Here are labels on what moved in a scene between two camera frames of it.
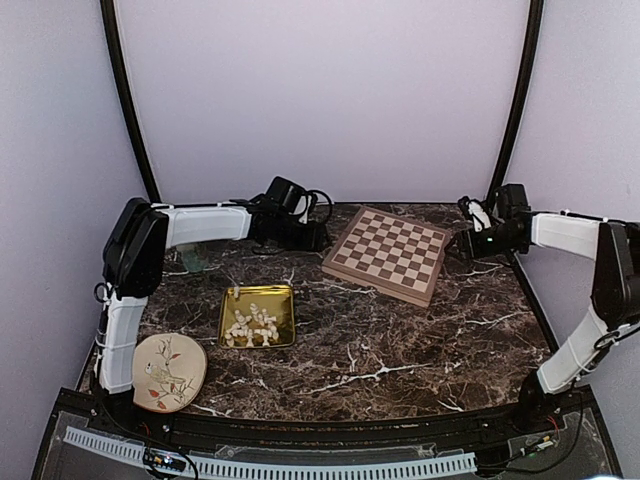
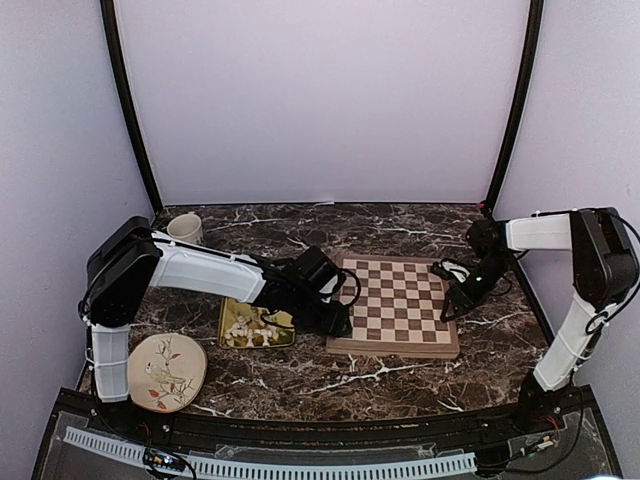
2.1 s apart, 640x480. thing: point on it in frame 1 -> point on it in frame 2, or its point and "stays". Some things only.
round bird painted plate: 168,372 stays
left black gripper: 313,241 -> 335,325
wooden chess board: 391,254 -> 399,311
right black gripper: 476,251 -> 455,294
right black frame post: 526,76 stays
